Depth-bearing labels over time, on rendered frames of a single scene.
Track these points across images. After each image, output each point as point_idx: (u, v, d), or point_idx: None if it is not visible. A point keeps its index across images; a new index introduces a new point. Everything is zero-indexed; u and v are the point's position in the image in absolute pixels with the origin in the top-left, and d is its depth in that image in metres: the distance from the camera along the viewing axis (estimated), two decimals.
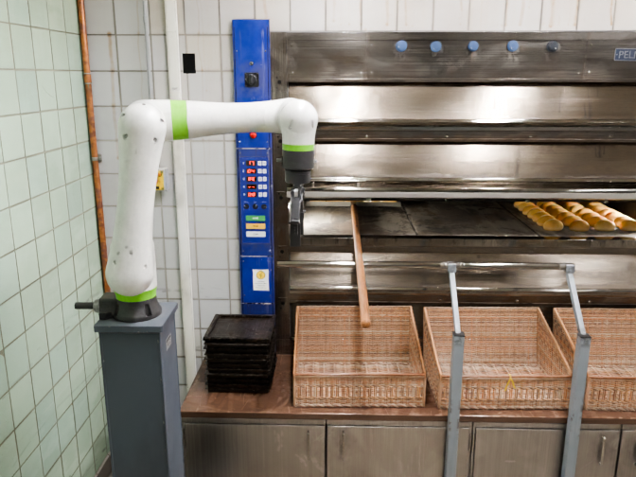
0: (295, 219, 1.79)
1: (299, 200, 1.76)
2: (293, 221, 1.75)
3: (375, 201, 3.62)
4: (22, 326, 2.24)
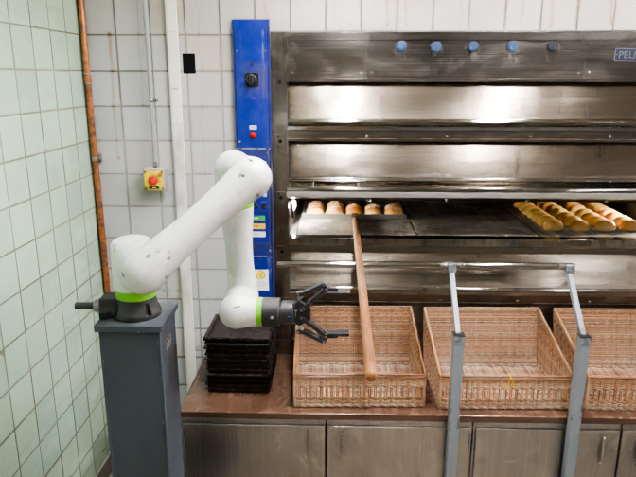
0: (324, 331, 1.97)
1: (305, 335, 1.97)
2: (324, 342, 1.99)
3: (379, 213, 3.31)
4: (22, 326, 2.24)
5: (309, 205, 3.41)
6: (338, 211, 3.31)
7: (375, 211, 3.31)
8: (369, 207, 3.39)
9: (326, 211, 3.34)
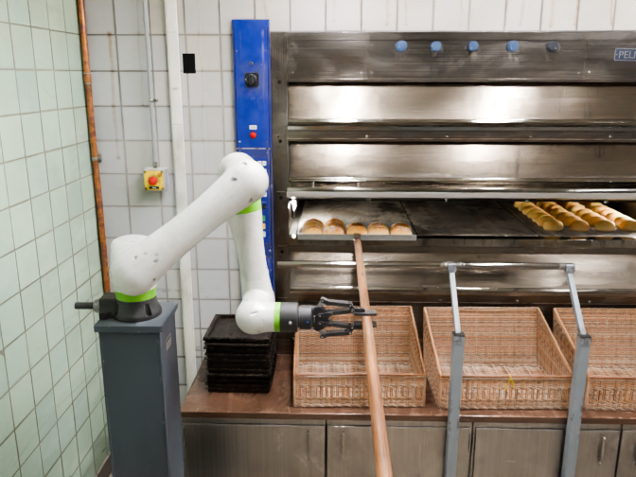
0: (347, 324, 1.93)
1: (330, 336, 1.93)
2: (349, 333, 1.94)
3: (384, 233, 2.89)
4: (22, 326, 2.24)
5: (305, 224, 2.99)
6: (338, 231, 2.89)
7: (380, 231, 2.88)
8: (374, 226, 2.96)
9: (324, 231, 2.91)
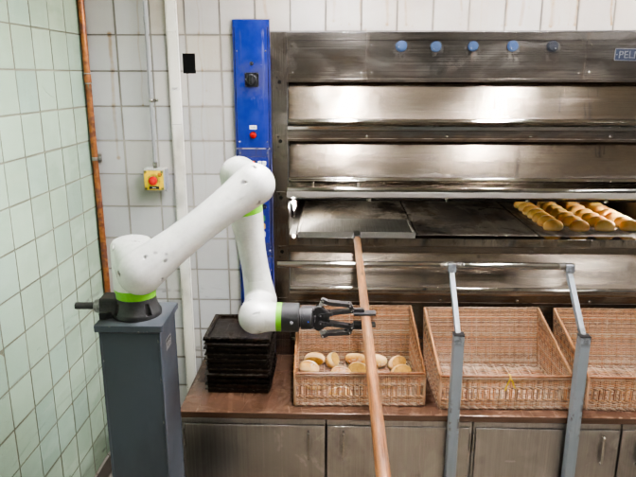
0: (347, 324, 1.97)
1: (330, 336, 1.97)
2: (349, 333, 1.98)
3: None
4: (22, 326, 2.24)
5: (301, 362, 2.88)
6: None
7: None
8: None
9: (327, 364, 2.89)
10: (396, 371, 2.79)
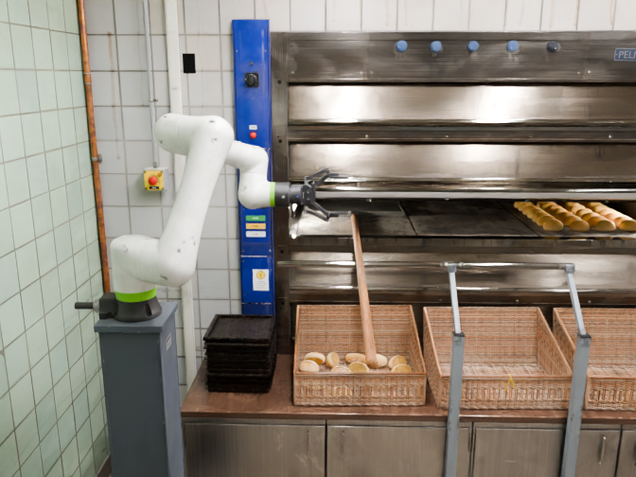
0: (326, 211, 2.34)
1: (311, 214, 2.33)
2: (326, 220, 2.35)
3: None
4: (22, 326, 2.24)
5: (301, 362, 2.88)
6: None
7: None
8: None
9: (327, 364, 2.89)
10: (396, 371, 2.79)
